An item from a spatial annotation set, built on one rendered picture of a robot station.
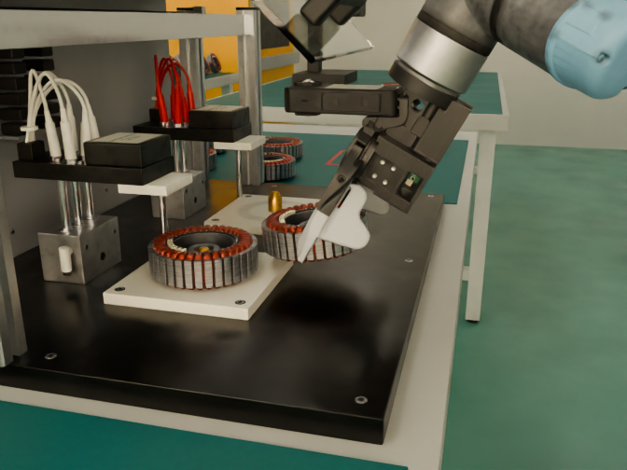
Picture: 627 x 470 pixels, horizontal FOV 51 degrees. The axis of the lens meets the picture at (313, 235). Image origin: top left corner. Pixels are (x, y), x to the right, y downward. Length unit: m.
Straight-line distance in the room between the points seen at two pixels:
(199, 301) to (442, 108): 0.29
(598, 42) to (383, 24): 5.48
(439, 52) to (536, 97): 5.37
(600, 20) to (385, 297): 0.31
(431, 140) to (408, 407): 0.25
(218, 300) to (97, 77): 0.45
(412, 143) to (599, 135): 5.45
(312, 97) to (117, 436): 0.35
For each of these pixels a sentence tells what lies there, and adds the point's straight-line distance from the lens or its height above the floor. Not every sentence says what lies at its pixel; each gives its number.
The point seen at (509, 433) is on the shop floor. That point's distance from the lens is 1.86.
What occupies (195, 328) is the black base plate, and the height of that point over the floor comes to 0.77.
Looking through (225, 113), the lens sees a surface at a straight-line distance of 0.87.
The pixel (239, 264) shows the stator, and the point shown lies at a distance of 0.65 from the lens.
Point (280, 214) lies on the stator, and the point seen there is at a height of 0.83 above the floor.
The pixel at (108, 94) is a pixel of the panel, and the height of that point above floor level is 0.93.
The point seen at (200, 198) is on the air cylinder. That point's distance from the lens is 0.96.
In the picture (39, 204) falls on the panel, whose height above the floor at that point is 0.82.
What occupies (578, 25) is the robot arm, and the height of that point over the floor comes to 1.03.
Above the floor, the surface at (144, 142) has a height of 0.92.
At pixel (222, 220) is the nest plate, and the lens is 0.87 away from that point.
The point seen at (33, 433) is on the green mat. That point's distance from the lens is 0.53.
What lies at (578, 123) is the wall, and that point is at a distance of 6.02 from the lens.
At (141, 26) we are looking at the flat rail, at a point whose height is 1.03.
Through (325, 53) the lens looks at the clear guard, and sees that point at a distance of 0.49.
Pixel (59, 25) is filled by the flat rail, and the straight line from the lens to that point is 0.64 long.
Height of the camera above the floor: 1.03
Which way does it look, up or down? 18 degrees down
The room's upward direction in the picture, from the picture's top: straight up
